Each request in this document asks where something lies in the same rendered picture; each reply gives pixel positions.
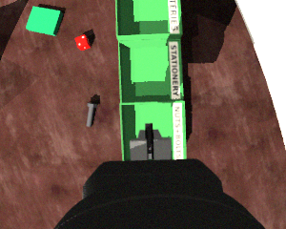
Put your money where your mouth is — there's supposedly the green three-compartment bin rack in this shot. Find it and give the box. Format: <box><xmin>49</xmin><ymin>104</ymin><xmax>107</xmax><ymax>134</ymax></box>
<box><xmin>115</xmin><ymin>0</ymin><xmax>186</xmax><ymax>160</ymax></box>

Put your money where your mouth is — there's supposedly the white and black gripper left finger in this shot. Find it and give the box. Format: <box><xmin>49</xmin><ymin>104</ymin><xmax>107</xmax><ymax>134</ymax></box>
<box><xmin>130</xmin><ymin>130</ymin><xmax>149</xmax><ymax>160</ymax></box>

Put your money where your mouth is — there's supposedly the red die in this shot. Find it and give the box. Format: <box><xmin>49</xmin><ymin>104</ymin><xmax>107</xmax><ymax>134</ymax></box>
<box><xmin>75</xmin><ymin>34</ymin><xmax>91</xmax><ymax>51</ymax></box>

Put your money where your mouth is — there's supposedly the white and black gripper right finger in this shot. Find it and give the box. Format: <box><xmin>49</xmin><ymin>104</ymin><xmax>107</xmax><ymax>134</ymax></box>
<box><xmin>151</xmin><ymin>129</ymin><xmax>171</xmax><ymax>160</ymax></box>

